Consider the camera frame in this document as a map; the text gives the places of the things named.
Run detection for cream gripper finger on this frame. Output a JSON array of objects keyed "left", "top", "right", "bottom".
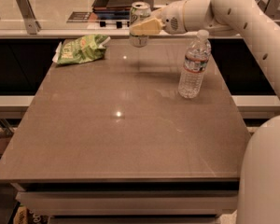
[
  {"left": 130, "top": 17, "right": 165, "bottom": 35},
  {"left": 151, "top": 8, "right": 161, "bottom": 19}
]

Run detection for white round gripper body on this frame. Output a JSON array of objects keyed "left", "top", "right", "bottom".
[{"left": 161, "top": 0, "right": 186, "bottom": 35}]

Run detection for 7up soda can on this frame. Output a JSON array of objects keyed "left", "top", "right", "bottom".
[{"left": 129, "top": 1, "right": 151, "bottom": 48}]

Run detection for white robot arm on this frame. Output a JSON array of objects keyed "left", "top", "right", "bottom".
[{"left": 130, "top": 0, "right": 280, "bottom": 224}]

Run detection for green jalapeno chip bag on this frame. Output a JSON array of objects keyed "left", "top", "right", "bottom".
[{"left": 52, "top": 35, "right": 111, "bottom": 65}]

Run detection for yellow snack bag under table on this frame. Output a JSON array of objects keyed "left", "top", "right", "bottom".
[{"left": 13, "top": 206, "right": 49, "bottom": 224}]

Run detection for dark tray stack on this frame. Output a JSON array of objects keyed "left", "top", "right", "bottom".
[{"left": 91, "top": 0, "right": 153, "bottom": 15}]

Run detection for clear plastic water bottle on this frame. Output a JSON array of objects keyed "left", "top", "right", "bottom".
[{"left": 178, "top": 30, "right": 211, "bottom": 99}]

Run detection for grey table drawer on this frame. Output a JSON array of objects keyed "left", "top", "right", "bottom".
[{"left": 16, "top": 191, "right": 237, "bottom": 216}]

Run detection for left metal glass bracket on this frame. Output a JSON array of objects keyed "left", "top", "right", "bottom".
[{"left": 16, "top": 0, "right": 41, "bottom": 35}]

